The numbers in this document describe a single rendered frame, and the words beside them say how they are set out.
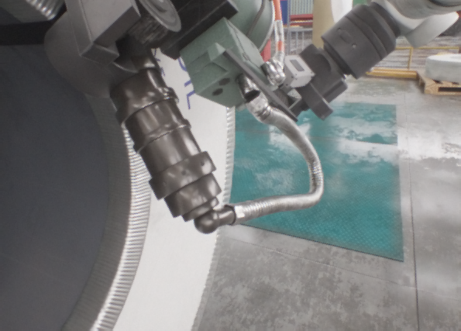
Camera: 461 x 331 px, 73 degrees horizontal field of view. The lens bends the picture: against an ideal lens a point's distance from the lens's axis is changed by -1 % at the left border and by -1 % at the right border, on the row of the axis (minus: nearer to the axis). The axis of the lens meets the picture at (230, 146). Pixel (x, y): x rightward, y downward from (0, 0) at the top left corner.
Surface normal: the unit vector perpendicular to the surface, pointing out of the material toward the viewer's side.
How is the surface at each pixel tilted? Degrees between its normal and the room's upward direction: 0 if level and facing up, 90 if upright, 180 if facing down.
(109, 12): 65
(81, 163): 82
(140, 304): 90
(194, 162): 56
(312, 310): 0
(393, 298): 0
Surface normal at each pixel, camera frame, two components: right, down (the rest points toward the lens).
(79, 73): 0.04, 0.68
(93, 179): -0.44, 0.14
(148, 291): 0.90, 0.12
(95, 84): 0.26, 0.85
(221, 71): -0.48, -0.10
